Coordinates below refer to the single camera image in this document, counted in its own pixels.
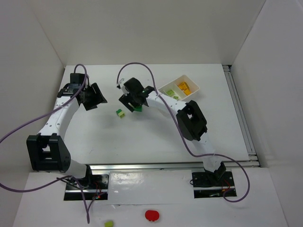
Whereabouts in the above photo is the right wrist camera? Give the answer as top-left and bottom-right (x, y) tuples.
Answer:
(116, 78), (125, 89)

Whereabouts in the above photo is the light green brick foreground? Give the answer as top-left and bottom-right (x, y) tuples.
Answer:
(104, 220), (114, 227)

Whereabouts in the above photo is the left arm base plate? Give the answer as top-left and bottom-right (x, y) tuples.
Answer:
(63, 174), (109, 201)

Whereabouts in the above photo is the aluminium rail front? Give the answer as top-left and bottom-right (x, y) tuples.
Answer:
(90, 156), (260, 172)

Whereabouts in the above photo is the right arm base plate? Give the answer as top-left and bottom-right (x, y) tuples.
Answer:
(189, 171), (237, 199)

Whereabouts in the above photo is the white divided sorting tray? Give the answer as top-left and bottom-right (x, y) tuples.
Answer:
(158, 75), (200, 101)

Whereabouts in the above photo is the red round object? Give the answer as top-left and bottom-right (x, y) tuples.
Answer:
(144, 210), (160, 222)

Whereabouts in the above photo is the yellow lego brick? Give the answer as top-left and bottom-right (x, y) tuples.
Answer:
(178, 81), (192, 96)

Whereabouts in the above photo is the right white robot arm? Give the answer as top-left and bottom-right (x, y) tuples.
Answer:
(117, 78), (226, 184)

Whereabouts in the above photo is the aluminium rail right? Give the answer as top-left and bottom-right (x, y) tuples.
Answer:
(222, 65), (257, 156)

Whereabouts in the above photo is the aluminium rail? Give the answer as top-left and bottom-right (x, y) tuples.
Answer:
(222, 65), (257, 156)
(90, 156), (260, 172)

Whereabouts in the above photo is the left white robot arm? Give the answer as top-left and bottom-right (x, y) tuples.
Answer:
(26, 73), (107, 180)

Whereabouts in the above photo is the light green bottom brick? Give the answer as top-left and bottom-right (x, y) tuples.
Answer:
(118, 111), (125, 119)

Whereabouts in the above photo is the dark green base brick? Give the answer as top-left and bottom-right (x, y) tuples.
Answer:
(134, 105), (143, 112)

